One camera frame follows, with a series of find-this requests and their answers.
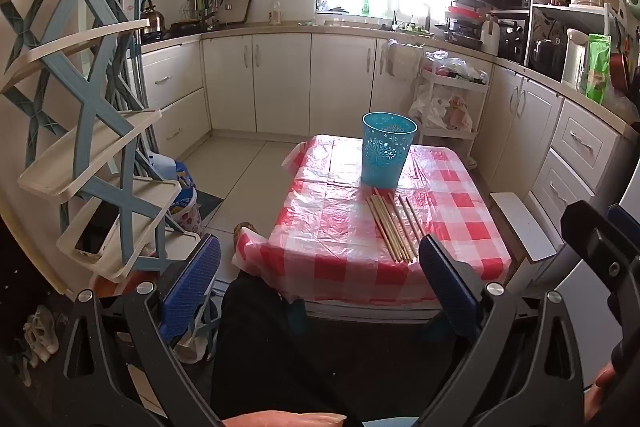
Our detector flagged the white small stool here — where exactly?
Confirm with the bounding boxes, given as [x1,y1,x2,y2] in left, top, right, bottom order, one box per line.
[489,191,557,264]

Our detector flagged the brown patterned slipper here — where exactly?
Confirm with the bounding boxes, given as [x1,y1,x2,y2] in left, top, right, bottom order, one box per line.
[234,221,257,248]

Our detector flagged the white counter shelf rack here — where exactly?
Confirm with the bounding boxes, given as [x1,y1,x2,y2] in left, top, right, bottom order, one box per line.
[490,2,616,72]

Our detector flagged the white sneakers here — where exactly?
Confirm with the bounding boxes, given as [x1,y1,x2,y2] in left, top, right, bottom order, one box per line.
[22,304,61,363]

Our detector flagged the white jug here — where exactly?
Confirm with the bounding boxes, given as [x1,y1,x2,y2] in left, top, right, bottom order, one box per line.
[481,14,501,56]

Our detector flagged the black wok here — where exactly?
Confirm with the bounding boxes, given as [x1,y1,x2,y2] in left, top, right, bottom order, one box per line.
[170,19,221,35]

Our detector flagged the red white checked tablecloth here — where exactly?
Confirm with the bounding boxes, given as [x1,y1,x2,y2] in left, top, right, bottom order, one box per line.
[232,134,513,308]

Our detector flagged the blue and cream shelf rack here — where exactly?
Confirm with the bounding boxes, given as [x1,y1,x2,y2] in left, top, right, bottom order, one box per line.
[0,0,221,298]

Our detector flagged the blue printed bag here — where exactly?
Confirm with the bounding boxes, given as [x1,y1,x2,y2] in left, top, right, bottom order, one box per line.
[147,154,203,238]

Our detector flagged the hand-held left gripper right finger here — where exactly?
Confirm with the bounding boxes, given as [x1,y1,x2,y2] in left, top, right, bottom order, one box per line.
[417,234,586,427]

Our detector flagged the person's right hand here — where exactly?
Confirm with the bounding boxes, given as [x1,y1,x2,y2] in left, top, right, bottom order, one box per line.
[582,359,621,427]

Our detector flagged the red frying pan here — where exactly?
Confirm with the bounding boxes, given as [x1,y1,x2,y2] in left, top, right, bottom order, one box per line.
[609,52,631,92]

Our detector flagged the stacked pans and dishes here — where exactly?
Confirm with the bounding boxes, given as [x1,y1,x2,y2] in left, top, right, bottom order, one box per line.
[442,0,493,48]

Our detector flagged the white electric kettle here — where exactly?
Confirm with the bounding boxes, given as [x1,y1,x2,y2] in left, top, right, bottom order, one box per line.
[561,28,591,88]

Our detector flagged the blue plastic cutout basket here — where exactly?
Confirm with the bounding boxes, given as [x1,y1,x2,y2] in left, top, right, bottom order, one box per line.
[362,111,419,188]

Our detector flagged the cream kitchen base cabinets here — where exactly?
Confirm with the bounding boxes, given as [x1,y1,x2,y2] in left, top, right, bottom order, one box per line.
[127,24,640,218]

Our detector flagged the white rolling cart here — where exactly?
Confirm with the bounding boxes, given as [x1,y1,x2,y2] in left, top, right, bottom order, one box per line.
[410,57,491,158]

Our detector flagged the steel kettle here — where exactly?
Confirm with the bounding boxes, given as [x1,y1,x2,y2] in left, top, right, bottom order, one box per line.
[137,0,167,35]

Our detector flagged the clear plastic bag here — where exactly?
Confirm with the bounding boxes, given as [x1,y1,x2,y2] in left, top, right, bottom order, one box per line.
[425,49,488,85]

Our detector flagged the blue mop handle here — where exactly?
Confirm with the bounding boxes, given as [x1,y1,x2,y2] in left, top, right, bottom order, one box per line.
[129,0,156,158]

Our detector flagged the smartphone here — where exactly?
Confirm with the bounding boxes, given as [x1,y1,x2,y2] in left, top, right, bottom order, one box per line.
[75,214,121,260]

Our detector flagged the white plastic bag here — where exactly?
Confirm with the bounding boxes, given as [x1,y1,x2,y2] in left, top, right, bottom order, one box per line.
[409,84,473,130]

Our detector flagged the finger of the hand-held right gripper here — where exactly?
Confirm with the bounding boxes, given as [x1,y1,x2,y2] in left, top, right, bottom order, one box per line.
[560,200,640,308]
[606,203,640,234]

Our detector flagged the group of wooden chopsticks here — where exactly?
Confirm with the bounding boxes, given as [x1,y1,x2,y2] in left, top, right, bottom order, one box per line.
[366,187,426,264]

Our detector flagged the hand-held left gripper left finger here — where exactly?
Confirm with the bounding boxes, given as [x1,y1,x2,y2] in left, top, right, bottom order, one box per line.
[52,233,223,427]

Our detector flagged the white hanging bin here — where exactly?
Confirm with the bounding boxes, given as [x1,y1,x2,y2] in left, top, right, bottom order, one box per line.
[385,39,423,80]

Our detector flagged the black toaster oven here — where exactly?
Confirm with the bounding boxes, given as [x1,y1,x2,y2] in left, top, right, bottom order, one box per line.
[497,18,531,62]

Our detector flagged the person's left hand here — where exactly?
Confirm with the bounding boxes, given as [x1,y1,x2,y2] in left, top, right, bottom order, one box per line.
[220,412,348,427]

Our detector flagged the dark floor mat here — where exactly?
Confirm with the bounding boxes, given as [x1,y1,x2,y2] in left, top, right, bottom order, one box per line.
[192,191,226,220]

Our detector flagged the green food packet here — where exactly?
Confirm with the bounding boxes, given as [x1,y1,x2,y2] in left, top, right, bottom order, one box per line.
[585,33,612,104]

